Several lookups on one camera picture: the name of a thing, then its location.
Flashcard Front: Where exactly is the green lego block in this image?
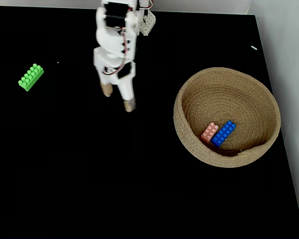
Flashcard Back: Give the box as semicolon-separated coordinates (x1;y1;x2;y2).
18;63;44;92

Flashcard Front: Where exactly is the pink lego block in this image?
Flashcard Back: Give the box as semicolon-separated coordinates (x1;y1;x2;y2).
200;122;219;143

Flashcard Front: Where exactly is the blue lego block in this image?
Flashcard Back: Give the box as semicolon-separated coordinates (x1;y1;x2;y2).
210;120;237;148

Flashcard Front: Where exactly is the red and white wire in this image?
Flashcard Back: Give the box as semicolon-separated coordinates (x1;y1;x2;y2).
102;31;131;75

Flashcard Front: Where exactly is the woven rope basket tray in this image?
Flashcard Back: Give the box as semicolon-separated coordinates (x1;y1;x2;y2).
173;67;282;168

